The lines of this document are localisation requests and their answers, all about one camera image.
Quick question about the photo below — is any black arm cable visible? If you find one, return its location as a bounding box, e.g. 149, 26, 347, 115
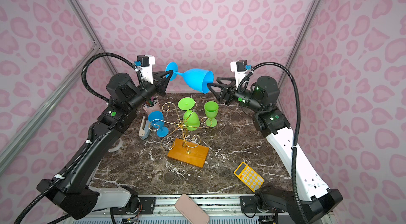
237, 61, 310, 224
14, 52, 143, 224

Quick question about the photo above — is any green glass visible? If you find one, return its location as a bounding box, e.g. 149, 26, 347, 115
204, 101, 219, 127
178, 97, 200, 131

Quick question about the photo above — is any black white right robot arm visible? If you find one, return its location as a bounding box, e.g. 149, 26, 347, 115
207, 76, 343, 224

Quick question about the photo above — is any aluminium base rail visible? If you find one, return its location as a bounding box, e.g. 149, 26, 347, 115
63, 194, 334, 224

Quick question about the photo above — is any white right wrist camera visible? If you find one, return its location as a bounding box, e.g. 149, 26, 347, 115
230, 60, 252, 84

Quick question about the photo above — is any yellow calculator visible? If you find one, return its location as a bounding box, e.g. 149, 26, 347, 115
234, 162, 264, 192

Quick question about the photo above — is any white grey stapler tool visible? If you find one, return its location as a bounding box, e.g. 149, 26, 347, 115
139, 116, 150, 140

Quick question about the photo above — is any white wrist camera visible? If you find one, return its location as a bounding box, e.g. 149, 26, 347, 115
135, 55, 155, 84
230, 60, 252, 84

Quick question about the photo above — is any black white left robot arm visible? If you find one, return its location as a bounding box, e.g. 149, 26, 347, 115
37, 71, 173, 220

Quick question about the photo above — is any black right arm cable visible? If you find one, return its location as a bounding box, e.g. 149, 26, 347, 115
237, 61, 310, 224

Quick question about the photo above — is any orange wooden rack base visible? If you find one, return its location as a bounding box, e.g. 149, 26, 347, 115
168, 138, 209, 168

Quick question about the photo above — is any gold wire glass rack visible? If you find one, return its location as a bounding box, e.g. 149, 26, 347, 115
149, 102, 209, 151

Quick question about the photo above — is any pink phone case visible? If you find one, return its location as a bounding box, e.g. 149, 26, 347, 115
174, 194, 210, 224

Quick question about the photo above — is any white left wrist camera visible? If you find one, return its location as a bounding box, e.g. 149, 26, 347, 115
135, 55, 155, 84

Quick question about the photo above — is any masking tape roll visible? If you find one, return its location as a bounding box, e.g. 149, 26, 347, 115
108, 138, 123, 152

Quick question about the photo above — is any pink pen holder cup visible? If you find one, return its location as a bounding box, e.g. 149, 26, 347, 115
142, 96, 161, 115

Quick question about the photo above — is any blue glass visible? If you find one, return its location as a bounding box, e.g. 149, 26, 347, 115
165, 62, 214, 94
148, 111, 169, 138

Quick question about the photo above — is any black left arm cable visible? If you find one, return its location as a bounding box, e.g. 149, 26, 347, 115
14, 52, 143, 224

